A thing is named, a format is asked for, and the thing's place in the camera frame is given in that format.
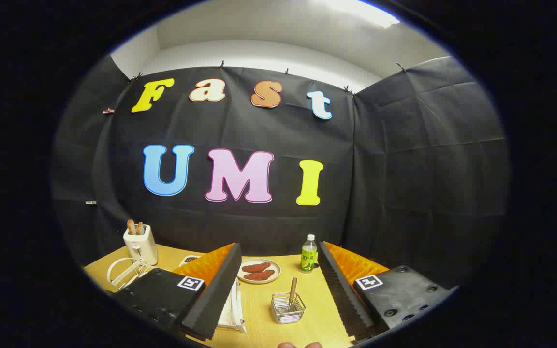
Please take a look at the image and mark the cream oval dish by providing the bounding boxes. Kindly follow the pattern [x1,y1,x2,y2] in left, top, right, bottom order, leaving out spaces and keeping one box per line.
[237,259,281,284]

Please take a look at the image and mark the cream toaster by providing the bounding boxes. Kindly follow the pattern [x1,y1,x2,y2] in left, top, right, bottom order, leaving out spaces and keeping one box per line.
[123,225,159,266]

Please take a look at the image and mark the black backdrop cloth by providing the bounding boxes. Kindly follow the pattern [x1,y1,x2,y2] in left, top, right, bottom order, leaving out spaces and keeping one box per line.
[50,54,510,290]

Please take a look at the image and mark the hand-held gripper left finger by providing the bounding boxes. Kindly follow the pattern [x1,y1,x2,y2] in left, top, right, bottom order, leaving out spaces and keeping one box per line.
[112,243,243,342]

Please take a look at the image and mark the white dish rack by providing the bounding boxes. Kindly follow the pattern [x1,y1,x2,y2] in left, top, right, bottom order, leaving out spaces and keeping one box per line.
[107,258,248,334]

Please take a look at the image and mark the green label drink bottle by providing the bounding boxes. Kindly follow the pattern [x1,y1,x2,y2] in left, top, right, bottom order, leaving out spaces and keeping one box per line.
[300,234,318,273]

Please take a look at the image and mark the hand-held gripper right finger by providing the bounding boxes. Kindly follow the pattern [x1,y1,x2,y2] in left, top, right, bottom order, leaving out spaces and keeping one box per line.
[316,241,459,345]

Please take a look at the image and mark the metal wire basket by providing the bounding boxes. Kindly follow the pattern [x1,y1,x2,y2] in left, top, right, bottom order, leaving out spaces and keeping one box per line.
[271,291,306,324]

